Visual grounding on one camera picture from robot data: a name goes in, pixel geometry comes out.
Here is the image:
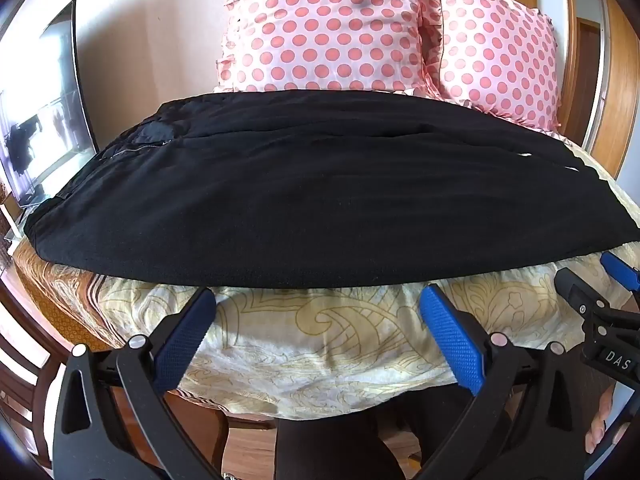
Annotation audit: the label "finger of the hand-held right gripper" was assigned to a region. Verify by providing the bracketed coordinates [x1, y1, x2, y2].
[555, 267, 613, 328]
[599, 251, 640, 293]

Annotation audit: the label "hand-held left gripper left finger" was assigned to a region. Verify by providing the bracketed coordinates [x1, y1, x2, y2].
[50, 287, 223, 480]

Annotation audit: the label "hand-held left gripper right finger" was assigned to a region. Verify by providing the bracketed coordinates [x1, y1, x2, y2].
[419, 284, 601, 480]

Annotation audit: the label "black pants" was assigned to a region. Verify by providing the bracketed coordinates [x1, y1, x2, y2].
[22, 87, 640, 291]

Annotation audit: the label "person's right hand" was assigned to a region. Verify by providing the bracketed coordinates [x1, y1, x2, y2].
[584, 382, 619, 456]

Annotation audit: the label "yellow patterned bedspread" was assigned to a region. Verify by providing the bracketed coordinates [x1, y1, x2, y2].
[12, 155, 640, 422]

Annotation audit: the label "person's dark clothed legs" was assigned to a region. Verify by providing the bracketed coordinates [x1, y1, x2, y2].
[274, 385, 428, 480]

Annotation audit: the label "wooden chair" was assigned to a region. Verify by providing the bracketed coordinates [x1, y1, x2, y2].
[0, 327, 68, 463]

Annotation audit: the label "wooden door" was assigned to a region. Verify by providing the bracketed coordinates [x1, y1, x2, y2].
[570, 0, 640, 186]

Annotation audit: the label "pink polka dot pillow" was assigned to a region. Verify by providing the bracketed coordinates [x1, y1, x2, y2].
[430, 0, 568, 137]
[215, 0, 446, 97]

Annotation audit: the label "flat screen television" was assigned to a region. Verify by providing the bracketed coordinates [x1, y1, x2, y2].
[0, 0, 101, 211]

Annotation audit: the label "wooden bed frame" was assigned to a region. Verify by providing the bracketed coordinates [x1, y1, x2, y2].
[107, 390, 281, 471]

